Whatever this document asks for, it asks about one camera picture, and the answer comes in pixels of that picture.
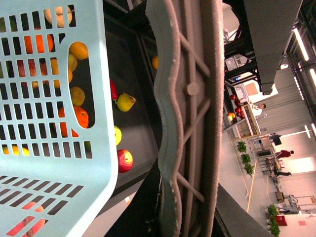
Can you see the white round pear with stem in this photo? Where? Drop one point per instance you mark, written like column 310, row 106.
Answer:
column 59, row 16

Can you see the red apple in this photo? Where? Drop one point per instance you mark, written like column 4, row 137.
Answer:
column 125, row 160
column 32, row 68

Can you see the pink peach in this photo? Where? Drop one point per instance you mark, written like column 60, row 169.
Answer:
column 27, row 226

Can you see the orange-yellow round fruit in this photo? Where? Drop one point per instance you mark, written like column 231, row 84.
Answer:
column 55, row 72

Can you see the red apple centre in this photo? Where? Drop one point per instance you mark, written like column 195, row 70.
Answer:
column 32, row 68

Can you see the green-brown kiwi upper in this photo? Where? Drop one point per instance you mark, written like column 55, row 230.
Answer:
column 72, row 62

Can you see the red chili pepper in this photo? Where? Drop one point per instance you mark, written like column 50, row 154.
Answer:
column 114, row 93

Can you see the orange on neighbouring shelf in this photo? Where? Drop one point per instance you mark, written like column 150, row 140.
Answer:
column 154, row 62

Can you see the bright green apple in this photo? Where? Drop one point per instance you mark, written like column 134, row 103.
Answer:
column 118, row 135

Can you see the green-brown kiwi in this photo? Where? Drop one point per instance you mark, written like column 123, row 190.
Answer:
column 77, row 96
column 72, row 62

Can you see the red apple front right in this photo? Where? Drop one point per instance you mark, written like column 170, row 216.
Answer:
column 125, row 160

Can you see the green-brown kiwi lower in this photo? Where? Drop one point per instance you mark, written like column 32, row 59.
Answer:
column 77, row 96

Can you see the light blue basket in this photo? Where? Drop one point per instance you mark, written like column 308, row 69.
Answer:
column 64, row 180

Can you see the large orange centre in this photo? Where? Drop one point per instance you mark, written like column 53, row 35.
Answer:
column 81, row 116

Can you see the small orange near apple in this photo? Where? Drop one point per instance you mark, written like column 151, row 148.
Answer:
column 38, row 44

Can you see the yellow-orange apple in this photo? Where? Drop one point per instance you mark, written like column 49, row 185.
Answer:
column 79, row 50

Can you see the yellow-green pear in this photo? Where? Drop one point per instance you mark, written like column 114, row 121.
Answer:
column 125, row 102

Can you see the grey basket handle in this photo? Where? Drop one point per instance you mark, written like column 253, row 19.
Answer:
column 188, row 89

